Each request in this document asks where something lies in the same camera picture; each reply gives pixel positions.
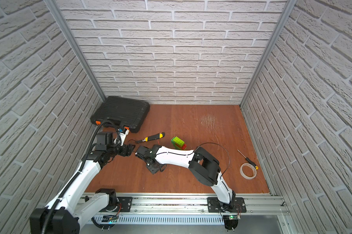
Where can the yellow handled screwdriver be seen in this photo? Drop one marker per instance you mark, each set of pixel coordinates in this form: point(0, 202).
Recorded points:
point(248, 161)

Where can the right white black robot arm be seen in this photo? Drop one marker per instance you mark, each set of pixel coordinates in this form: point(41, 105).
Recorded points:
point(204, 166)

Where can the clear tape roll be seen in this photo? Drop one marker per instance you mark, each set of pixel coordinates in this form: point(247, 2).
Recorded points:
point(248, 171)

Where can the black plastic tool case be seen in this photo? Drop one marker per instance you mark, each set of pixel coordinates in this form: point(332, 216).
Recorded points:
point(123, 112)

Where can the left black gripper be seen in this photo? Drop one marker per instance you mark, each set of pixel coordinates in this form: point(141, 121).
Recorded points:
point(126, 150)

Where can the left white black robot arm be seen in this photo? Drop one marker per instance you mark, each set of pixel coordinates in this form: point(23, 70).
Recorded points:
point(62, 215)

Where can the yellow black utility knife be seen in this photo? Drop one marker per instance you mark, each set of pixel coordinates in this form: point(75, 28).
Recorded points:
point(152, 137)

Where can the lime green long lego brick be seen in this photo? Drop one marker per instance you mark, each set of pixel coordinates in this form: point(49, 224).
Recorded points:
point(177, 142)

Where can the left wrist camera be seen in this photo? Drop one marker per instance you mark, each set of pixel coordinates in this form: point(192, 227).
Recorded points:
point(121, 135)

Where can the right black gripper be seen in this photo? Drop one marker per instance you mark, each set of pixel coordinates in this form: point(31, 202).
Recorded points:
point(151, 168)

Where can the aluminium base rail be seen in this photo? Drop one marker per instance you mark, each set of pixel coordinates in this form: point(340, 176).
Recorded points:
point(169, 209)

